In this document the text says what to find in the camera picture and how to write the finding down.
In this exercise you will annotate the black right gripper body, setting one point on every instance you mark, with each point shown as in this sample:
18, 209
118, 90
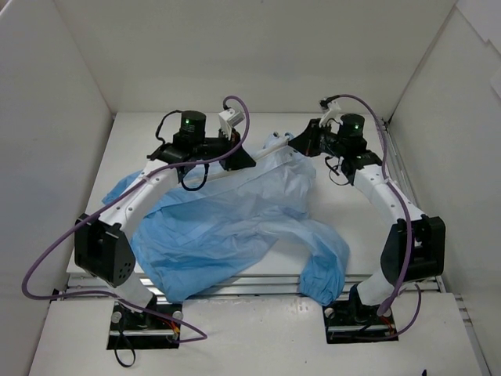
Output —
313, 137

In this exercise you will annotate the light blue zip jacket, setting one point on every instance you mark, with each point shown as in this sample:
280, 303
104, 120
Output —
190, 241

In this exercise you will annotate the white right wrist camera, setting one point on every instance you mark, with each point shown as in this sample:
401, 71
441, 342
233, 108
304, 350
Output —
330, 109

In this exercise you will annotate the aluminium rail right side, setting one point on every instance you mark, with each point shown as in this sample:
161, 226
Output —
400, 175

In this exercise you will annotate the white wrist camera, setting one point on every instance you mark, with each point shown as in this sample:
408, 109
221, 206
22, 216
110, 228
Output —
228, 120
330, 109

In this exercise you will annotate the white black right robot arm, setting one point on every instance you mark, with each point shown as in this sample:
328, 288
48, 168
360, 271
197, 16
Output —
415, 245

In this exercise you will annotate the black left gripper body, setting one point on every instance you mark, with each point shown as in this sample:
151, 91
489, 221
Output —
233, 150

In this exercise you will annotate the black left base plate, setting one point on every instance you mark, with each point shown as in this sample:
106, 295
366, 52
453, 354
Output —
141, 331

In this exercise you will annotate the aluminium rail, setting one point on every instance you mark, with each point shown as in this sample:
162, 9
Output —
400, 175
242, 286

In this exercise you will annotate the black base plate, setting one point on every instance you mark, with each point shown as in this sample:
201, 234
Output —
345, 323
141, 331

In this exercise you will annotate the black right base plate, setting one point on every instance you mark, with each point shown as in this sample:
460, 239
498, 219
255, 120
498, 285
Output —
345, 323

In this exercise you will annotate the aluminium rail front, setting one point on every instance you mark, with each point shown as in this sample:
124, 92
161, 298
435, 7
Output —
242, 286

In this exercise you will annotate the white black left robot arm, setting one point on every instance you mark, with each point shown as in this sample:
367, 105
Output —
102, 246

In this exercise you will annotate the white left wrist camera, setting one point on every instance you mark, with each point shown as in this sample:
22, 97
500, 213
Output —
228, 120

